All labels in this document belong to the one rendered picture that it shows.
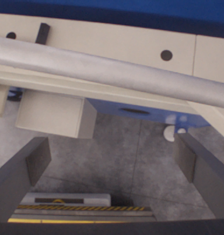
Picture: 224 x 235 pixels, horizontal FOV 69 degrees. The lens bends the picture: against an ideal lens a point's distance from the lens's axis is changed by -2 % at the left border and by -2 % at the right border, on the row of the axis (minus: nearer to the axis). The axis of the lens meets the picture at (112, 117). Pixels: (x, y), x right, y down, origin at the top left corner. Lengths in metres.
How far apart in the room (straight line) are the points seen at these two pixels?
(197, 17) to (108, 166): 0.92
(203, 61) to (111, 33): 0.17
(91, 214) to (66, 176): 0.43
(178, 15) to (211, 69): 0.14
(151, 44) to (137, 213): 0.66
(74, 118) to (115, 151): 0.55
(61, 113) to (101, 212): 0.45
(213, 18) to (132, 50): 0.18
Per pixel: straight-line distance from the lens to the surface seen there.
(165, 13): 0.41
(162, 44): 0.34
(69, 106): 0.62
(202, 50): 0.35
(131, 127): 1.10
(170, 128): 1.12
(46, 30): 0.36
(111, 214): 0.81
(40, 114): 0.66
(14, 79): 0.46
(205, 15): 0.42
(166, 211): 1.21
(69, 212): 0.84
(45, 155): 0.17
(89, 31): 0.35
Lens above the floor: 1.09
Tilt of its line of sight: 82 degrees down
